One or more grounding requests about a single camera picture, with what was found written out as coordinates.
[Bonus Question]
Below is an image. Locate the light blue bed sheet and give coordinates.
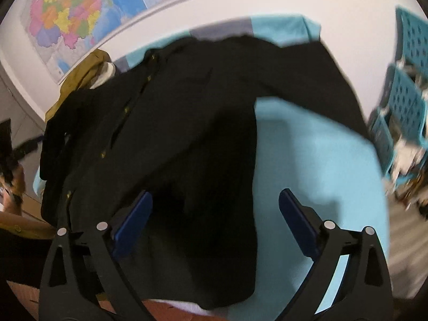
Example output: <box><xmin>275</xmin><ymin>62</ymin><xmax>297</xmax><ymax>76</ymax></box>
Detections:
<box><xmin>33</xmin><ymin>13</ymin><xmax>392</xmax><ymax>321</ymax></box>

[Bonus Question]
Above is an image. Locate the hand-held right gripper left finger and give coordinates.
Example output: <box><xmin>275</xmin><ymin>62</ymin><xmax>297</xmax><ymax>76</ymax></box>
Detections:
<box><xmin>39</xmin><ymin>190</ymin><xmax>158</xmax><ymax>321</ymax></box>

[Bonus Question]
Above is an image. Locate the teal plastic basket rack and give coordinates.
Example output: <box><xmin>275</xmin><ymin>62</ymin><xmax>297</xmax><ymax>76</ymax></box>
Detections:
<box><xmin>367</xmin><ymin>5</ymin><xmax>428</xmax><ymax>209</ymax></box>

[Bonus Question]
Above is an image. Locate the cream cloth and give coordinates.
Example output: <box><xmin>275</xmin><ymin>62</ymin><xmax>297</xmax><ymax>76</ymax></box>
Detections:
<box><xmin>90</xmin><ymin>61</ymin><xmax>117</xmax><ymax>89</ymax></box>

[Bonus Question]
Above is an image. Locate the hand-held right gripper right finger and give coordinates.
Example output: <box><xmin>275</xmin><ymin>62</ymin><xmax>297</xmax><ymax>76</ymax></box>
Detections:
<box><xmin>278</xmin><ymin>188</ymin><xmax>394</xmax><ymax>321</ymax></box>

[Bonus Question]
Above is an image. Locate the black coat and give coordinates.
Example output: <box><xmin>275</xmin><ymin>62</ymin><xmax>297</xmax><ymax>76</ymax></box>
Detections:
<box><xmin>39</xmin><ymin>35</ymin><xmax>377</xmax><ymax>311</ymax></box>

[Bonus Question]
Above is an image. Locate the colourful wall map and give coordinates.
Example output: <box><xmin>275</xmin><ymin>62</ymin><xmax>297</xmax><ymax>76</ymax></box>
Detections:
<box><xmin>20</xmin><ymin>0</ymin><xmax>150</xmax><ymax>84</ymax></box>

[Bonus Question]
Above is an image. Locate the olive cloth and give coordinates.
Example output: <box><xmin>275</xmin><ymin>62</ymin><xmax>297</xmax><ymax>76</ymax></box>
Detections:
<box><xmin>45</xmin><ymin>49</ymin><xmax>112</xmax><ymax>121</ymax></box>

